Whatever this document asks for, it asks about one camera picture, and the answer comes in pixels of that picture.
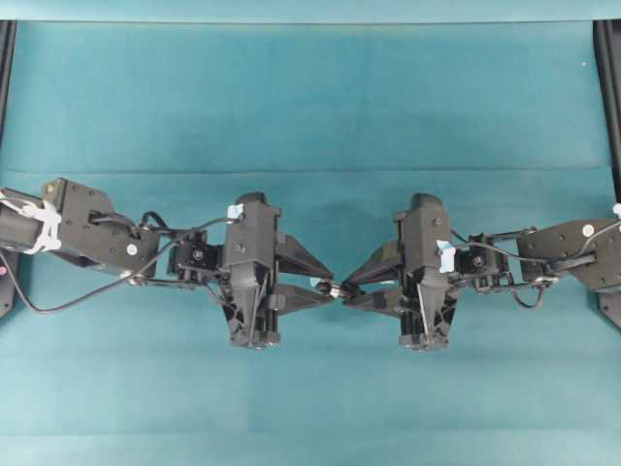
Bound black frame post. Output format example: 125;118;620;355
0;19;20;319
593;18;620;203

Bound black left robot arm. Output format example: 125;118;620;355
1;178;333;350

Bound left black frame post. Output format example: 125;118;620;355
0;19;20;319

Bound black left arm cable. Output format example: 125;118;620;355
9;211;244;316

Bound right black frame post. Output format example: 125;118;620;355
593;18;620;203

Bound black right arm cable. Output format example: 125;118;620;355
450;220;621;310

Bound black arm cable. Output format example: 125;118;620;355
9;211;244;316
450;220;621;310

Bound silver metal washer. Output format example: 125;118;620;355
315;282;332;294

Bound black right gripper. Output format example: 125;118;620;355
343;193;508;350

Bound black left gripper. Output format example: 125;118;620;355
168;192;334;350

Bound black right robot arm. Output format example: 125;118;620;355
334;193;620;351

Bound dark metal shaft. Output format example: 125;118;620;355
329;283;365;300

